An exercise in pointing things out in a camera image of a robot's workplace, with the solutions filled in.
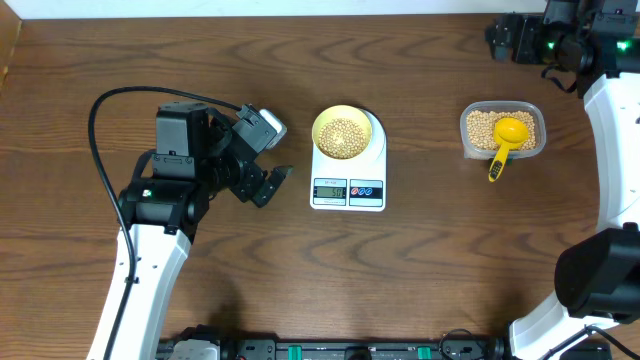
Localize white digital kitchen scale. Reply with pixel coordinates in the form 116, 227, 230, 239
309, 108, 387, 212

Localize cardboard box edge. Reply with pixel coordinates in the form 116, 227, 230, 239
0, 0, 22, 89

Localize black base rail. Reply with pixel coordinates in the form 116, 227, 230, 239
155, 325, 510, 360

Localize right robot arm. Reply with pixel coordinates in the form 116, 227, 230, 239
485, 0, 639, 359

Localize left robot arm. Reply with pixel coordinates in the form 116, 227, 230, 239
88, 102, 291, 359

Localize soybeans in container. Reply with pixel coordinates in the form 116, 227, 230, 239
466, 110, 537, 150

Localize clear plastic container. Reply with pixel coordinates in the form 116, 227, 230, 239
460, 101, 547, 160

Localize pale yellow bowl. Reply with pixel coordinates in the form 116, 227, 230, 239
312, 105, 373, 156

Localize yellow measuring scoop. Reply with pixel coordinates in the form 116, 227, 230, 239
488, 117, 529, 182

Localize soybeans in bowl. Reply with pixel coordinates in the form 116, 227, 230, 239
317, 118, 370, 160

